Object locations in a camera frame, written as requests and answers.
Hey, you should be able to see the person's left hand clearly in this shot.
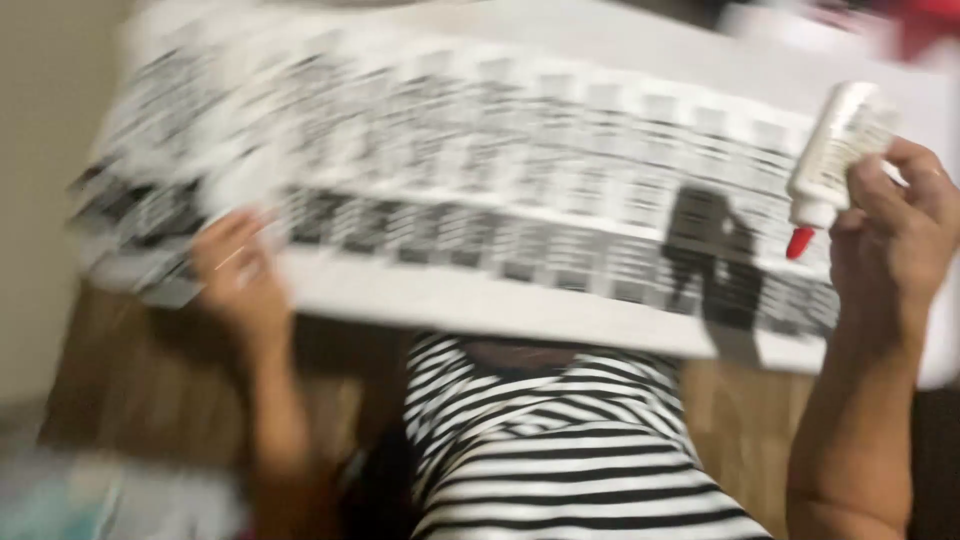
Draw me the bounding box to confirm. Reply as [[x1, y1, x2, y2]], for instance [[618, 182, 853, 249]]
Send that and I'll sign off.
[[189, 207, 295, 340]]

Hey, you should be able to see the person's right hand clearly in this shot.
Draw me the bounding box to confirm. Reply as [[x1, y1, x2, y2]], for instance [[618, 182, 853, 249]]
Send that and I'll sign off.
[[828, 137, 960, 354]]

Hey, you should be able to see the white glue bottle red tip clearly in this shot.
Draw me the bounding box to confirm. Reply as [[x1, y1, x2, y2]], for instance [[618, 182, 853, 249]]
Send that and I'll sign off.
[[784, 81, 898, 262]]

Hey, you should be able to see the black and white printed sheet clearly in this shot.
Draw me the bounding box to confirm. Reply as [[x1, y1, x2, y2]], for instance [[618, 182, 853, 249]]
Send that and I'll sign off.
[[66, 18, 849, 342]]

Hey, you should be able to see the red object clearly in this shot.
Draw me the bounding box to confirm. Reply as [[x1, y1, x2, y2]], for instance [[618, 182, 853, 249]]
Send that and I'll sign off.
[[825, 0, 960, 65]]

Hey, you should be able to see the white board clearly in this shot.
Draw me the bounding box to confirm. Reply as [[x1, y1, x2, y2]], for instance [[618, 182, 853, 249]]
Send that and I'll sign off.
[[135, 0, 960, 391]]

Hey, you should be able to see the black white striped shirt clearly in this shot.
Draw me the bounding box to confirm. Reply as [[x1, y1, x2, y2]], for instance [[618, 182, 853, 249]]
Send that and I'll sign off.
[[402, 332, 775, 540]]

